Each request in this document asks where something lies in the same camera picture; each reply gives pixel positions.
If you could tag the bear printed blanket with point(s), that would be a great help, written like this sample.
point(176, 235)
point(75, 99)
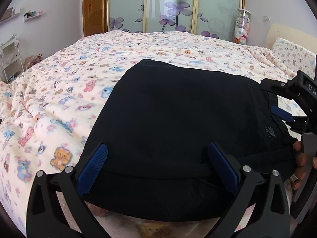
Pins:
point(62, 84)

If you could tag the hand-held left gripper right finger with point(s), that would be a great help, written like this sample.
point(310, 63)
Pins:
point(224, 169)

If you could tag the bear printed pillow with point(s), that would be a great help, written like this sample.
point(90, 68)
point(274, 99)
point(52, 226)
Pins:
point(294, 54)

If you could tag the person's right hand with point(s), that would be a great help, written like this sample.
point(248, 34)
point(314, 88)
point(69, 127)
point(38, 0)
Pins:
point(301, 161)

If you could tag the black pants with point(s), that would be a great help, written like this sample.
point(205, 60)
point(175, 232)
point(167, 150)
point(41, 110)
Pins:
point(173, 109)

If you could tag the beige box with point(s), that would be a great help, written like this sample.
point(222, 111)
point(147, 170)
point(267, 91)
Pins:
point(6, 14)

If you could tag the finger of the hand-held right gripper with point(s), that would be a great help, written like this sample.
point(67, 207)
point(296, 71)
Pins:
point(282, 114)
point(277, 86)

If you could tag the cream headboard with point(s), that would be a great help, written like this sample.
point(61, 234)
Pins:
point(284, 31)

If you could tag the wooden door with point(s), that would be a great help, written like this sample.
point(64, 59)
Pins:
point(95, 10)

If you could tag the clear tube of plush toys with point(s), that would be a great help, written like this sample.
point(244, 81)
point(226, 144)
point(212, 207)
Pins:
point(241, 29)

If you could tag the white wall shelf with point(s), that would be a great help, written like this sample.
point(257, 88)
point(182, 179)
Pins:
point(12, 17)
point(33, 17)

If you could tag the white storage rack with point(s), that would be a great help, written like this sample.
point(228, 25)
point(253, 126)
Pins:
point(11, 57)

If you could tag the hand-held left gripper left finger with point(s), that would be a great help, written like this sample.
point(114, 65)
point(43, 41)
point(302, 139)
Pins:
point(92, 168)

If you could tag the brown plush toys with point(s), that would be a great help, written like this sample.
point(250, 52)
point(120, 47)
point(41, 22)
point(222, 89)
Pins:
point(34, 60)

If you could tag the white wall socket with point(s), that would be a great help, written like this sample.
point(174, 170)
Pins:
point(266, 18)

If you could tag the small dark ornament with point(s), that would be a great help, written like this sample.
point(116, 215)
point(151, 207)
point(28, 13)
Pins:
point(29, 14)

